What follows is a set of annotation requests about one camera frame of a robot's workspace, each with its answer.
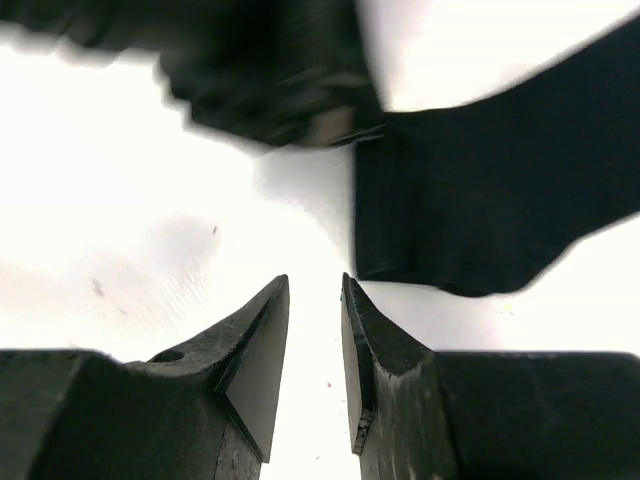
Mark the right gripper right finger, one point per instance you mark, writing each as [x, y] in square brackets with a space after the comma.
[397, 421]

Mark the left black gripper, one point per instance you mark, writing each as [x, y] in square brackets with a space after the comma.
[276, 72]

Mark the black sock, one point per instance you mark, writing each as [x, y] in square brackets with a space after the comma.
[479, 199]

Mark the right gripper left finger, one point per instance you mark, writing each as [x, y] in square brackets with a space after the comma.
[213, 398]

